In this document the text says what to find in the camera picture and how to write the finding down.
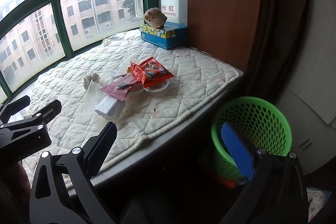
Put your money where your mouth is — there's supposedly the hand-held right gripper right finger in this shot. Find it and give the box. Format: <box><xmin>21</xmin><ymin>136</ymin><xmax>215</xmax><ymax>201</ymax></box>
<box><xmin>219</xmin><ymin>123</ymin><xmax>309</xmax><ymax>224</ymax></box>

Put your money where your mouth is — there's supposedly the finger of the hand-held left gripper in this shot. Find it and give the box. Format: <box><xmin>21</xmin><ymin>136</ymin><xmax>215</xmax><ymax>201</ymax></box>
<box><xmin>0</xmin><ymin>95</ymin><xmax>31</xmax><ymax>124</ymax></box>
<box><xmin>0</xmin><ymin>99</ymin><xmax>62</xmax><ymax>164</ymax></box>

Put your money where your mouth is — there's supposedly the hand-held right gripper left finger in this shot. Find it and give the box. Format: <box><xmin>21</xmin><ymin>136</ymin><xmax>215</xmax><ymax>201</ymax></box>
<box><xmin>29</xmin><ymin>122</ymin><xmax>118</xmax><ymax>224</ymax></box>

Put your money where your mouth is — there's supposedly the white foam block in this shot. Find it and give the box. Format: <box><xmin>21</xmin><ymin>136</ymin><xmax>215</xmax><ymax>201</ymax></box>
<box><xmin>94</xmin><ymin>97</ymin><xmax>126</xmax><ymax>121</ymax></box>

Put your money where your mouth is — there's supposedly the green plastic mesh basket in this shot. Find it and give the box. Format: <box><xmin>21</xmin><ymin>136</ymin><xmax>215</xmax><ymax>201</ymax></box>
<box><xmin>211</xmin><ymin>96</ymin><xmax>293</xmax><ymax>182</ymax></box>

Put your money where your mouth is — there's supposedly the pink packet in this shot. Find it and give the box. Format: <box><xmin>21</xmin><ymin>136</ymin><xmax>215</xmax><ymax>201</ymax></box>
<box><xmin>100</xmin><ymin>73</ymin><xmax>143</xmax><ymax>101</ymax></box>

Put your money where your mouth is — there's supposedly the white plastic lid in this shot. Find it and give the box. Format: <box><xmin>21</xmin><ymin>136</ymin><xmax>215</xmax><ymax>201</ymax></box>
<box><xmin>143</xmin><ymin>79</ymin><xmax>170</xmax><ymax>93</ymax></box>

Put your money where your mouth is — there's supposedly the orange snack packet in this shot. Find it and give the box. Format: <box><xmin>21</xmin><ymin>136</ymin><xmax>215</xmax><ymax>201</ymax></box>
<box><xmin>130</xmin><ymin>57</ymin><xmax>175</xmax><ymax>88</ymax></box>

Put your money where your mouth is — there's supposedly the person's left forearm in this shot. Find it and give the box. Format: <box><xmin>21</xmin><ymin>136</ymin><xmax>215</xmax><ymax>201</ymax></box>
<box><xmin>16</xmin><ymin>161</ymin><xmax>31</xmax><ymax>189</ymax></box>

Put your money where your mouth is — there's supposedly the orange plastic item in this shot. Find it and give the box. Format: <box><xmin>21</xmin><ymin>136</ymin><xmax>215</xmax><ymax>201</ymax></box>
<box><xmin>215</xmin><ymin>177</ymin><xmax>237</xmax><ymax>189</ymax></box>

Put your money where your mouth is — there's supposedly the clear plastic packaging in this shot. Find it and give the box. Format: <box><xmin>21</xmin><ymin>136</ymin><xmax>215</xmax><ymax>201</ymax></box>
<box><xmin>83</xmin><ymin>81</ymin><xmax>101</xmax><ymax>113</ymax></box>

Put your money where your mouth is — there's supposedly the crumpled beige paper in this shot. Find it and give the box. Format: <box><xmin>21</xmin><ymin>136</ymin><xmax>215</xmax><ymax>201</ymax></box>
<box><xmin>83</xmin><ymin>72</ymin><xmax>101</xmax><ymax>89</ymax></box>

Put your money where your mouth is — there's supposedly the white quilted mat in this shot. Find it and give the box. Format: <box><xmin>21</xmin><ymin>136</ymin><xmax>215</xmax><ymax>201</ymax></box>
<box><xmin>22</xmin><ymin>30</ymin><xmax>244</xmax><ymax>189</ymax></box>

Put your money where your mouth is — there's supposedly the floral cloth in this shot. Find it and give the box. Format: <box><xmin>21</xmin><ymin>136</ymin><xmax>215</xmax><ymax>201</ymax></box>
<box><xmin>306</xmin><ymin>187</ymin><xmax>332</xmax><ymax>224</ymax></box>

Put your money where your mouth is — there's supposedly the white cabinet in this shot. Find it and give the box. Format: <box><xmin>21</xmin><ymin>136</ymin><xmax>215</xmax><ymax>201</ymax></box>
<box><xmin>276</xmin><ymin>0</ymin><xmax>336</xmax><ymax>174</ymax></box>

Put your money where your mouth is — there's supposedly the blue patterned tissue box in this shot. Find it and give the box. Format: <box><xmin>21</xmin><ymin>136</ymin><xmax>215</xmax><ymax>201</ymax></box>
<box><xmin>139</xmin><ymin>21</ymin><xmax>188</xmax><ymax>50</ymax></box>

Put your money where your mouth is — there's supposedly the dark brown curtain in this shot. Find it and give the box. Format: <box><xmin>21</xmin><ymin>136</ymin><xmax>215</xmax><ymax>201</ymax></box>
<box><xmin>245</xmin><ymin>0</ymin><xmax>318</xmax><ymax>114</ymax></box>

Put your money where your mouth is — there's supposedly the beige plush toy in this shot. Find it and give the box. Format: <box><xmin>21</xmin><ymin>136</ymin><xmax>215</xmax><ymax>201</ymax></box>
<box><xmin>143</xmin><ymin>7</ymin><xmax>168</xmax><ymax>29</ymax></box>

